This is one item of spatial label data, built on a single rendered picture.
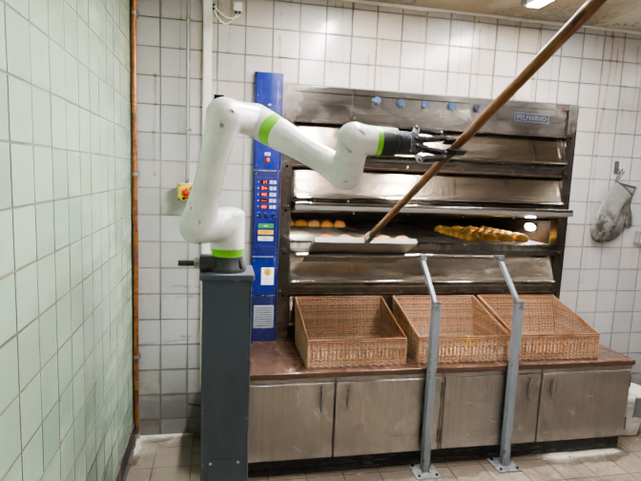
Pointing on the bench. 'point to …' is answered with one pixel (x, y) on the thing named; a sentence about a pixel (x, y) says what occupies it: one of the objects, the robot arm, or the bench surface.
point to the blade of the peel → (359, 247)
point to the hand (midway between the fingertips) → (454, 146)
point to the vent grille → (263, 316)
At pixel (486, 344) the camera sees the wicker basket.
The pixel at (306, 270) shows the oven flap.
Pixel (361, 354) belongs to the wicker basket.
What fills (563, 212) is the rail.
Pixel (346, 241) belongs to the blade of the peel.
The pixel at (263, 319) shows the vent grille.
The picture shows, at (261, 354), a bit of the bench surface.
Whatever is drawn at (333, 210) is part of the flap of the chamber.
